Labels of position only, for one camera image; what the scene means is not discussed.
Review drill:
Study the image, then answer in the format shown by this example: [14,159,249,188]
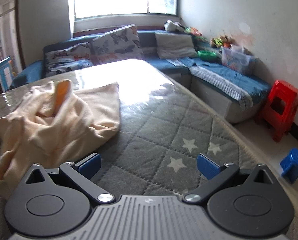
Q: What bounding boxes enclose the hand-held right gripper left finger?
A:
[25,153,115,204]

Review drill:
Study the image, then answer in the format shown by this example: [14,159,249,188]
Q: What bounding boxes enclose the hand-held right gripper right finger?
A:
[184,153,277,203]

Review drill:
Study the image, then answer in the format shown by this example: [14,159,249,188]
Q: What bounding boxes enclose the cream sweater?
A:
[0,79,121,198]

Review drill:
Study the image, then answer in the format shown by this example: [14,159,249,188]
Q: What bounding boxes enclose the small blue plastic stool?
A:
[280,148,298,184]

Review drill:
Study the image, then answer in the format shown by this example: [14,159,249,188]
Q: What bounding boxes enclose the grey patterned sofa throw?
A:
[189,65,256,110]

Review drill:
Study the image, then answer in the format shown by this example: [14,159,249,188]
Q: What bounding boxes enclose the blue corner sofa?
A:
[10,29,272,124]

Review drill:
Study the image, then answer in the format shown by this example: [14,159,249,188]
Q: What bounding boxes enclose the red plastic stool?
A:
[255,80,298,142]

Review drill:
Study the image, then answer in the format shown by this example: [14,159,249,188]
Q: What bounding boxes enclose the butterfly print pillow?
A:
[91,24,144,64]
[44,43,94,77]

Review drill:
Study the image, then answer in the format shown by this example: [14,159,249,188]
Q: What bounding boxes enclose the clear plastic storage box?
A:
[221,46,256,75]

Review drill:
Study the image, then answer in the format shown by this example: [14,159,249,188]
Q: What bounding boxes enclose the green plastic basin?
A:
[198,50,218,62]

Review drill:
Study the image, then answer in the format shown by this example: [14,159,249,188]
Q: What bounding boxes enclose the light blue cabinet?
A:
[0,57,13,92]

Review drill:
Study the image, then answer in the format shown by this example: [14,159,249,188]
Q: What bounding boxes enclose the pile of plush toys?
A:
[210,35,233,48]

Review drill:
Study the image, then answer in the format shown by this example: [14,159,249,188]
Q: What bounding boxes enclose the grey cushion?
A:
[154,32,198,59]

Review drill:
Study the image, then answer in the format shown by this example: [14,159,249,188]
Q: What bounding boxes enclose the orange and green toys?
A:
[184,27,202,37]

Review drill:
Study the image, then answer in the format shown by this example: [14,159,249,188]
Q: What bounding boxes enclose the white plush toy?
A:
[164,20,187,33]

